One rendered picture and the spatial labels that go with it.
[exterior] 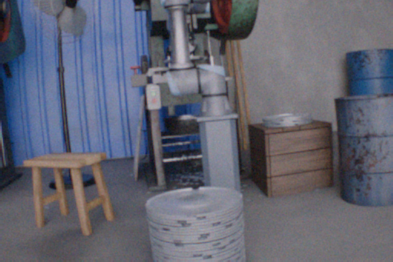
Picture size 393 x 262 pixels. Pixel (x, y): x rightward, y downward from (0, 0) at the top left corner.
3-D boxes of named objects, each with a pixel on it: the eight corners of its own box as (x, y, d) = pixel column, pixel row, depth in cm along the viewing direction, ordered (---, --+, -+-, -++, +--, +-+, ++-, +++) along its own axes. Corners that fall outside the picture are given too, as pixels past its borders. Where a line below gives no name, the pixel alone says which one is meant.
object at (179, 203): (238, 186, 119) (238, 184, 119) (246, 213, 91) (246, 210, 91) (153, 192, 121) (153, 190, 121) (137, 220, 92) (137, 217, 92)
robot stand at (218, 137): (244, 210, 161) (238, 114, 159) (204, 214, 161) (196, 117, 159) (240, 200, 180) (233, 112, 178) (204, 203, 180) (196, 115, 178)
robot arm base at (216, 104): (233, 114, 161) (232, 91, 160) (199, 117, 161) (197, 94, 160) (230, 112, 176) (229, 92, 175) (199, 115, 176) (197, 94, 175)
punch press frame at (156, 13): (231, 154, 227) (210, -48, 220) (163, 163, 219) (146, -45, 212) (205, 141, 305) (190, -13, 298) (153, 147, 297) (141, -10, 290)
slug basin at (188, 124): (219, 131, 234) (217, 114, 233) (166, 136, 227) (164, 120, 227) (207, 127, 267) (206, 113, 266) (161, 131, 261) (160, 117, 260)
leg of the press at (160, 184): (168, 190, 214) (153, 39, 209) (149, 192, 211) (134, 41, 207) (156, 164, 304) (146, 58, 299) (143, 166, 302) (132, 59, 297)
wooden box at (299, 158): (334, 186, 179) (331, 122, 177) (268, 197, 176) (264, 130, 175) (308, 172, 218) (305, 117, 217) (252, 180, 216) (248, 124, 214)
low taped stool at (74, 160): (34, 227, 152) (22, 160, 150) (64, 213, 174) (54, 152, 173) (90, 237, 141) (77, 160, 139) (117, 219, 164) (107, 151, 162)
